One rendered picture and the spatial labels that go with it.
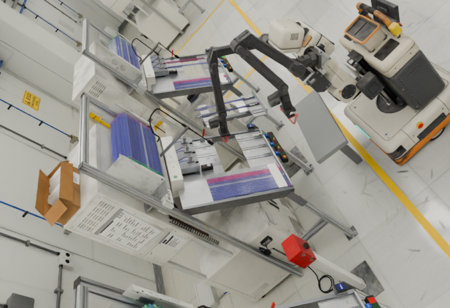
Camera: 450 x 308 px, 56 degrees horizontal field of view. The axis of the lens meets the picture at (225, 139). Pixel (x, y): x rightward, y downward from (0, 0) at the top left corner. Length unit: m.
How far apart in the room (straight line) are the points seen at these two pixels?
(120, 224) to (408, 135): 1.94
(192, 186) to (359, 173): 1.36
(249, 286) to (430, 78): 1.91
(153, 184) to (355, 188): 1.59
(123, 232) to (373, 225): 1.71
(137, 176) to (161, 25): 5.03
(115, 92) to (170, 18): 3.73
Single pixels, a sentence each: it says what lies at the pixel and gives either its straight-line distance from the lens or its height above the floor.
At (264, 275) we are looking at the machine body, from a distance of 3.27.
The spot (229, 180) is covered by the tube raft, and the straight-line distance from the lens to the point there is 2.73.
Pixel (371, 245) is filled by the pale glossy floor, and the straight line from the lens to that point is 3.14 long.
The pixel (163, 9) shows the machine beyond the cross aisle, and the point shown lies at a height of 0.52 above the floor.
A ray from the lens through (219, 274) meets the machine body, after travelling 3.10.
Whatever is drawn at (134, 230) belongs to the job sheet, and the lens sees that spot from 2.60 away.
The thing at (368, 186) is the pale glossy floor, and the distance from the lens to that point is 3.32.
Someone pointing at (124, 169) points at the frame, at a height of 1.64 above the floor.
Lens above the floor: 2.64
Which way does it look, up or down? 34 degrees down
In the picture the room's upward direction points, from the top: 56 degrees counter-clockwise
